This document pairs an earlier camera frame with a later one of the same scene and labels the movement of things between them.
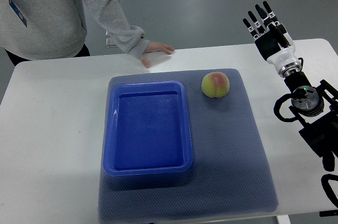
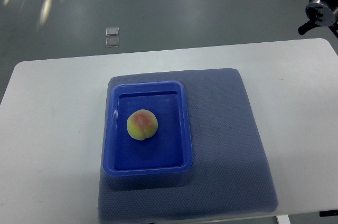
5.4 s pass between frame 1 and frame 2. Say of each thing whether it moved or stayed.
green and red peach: moved
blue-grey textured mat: stayed
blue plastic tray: stayed
